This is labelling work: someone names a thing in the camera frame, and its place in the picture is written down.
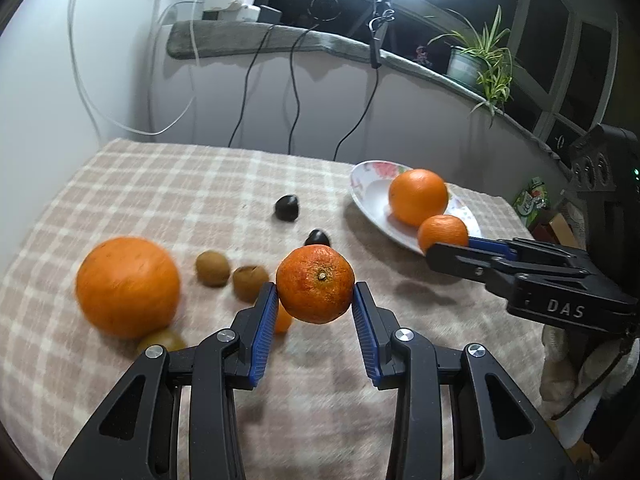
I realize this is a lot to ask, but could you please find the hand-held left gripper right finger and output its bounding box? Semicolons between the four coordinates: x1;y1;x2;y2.
351;281;578;480

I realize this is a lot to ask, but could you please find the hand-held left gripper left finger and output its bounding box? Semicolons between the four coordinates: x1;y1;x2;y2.
52;282;279;480

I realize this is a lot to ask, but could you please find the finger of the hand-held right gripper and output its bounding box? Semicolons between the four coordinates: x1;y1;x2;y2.
425;241;522;288
469;236;593;279

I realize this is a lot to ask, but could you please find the tiny orange kumquat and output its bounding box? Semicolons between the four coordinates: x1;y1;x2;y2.
272;305;293;335

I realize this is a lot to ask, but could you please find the small orange mandarin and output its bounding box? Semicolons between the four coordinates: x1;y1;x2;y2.
417;215;470;255

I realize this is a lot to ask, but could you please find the reddish orange mandarin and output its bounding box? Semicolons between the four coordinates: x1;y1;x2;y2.
276;245;356;325

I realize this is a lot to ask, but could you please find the speckled orange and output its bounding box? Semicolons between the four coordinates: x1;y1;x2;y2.
388;169;449;227

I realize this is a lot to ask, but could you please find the green-brown kiwi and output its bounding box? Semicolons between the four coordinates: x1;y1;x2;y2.
136;329;188;356

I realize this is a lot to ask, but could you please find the white floral plate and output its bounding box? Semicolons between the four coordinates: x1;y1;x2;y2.
349;160;482;256

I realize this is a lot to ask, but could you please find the large smooth orange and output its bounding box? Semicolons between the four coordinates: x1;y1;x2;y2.
76;236;182;339

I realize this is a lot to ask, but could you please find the brown cardboard box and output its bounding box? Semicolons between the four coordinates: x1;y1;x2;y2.
531;210;583;248

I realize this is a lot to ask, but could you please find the green carton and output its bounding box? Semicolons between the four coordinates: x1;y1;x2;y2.
514;176;551;226

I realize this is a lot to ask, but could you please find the beige checked blanket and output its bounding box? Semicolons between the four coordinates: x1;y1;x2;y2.
0;138;546;480

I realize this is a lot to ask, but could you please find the potted spider plant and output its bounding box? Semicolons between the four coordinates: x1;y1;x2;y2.
425;5;518;126

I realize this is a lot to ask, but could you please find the grey stone windowsill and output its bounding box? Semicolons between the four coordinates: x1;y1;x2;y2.
167;20;576;176

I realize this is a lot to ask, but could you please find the black ring light cable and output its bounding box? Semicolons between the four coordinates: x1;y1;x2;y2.
332;65;381;162

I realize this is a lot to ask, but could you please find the black inline cable remote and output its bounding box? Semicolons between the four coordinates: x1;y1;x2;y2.
369;25;383;70

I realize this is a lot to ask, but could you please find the white cable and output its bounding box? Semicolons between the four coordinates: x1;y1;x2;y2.
147;0;208;133
67;0;201;137

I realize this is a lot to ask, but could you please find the window frame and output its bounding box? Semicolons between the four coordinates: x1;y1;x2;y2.
207;0;631;161

